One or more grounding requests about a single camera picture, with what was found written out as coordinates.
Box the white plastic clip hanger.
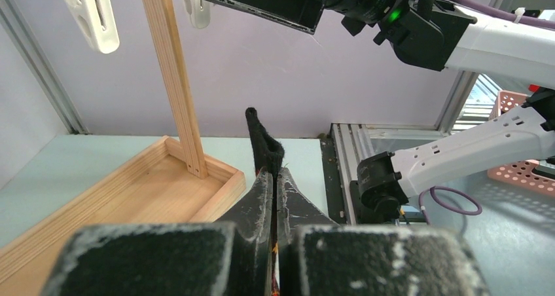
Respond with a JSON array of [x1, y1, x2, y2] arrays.
[[55, 0, 212, 55]]

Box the pink perforated basket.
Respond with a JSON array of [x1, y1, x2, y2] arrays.
[[487, 90, 554, 198]]

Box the red black argyle sock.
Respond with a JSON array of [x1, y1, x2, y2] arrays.
[[245, 107, 285, 295]]

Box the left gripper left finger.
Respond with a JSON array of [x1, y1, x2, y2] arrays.
[[215, 169, 274, 295]]

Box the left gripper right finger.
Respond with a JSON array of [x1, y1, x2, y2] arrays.
[[276, 168, 338, 295]]

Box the wooden hanger stand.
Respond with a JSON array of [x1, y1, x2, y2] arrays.
[[1, 0, 245, 295]]

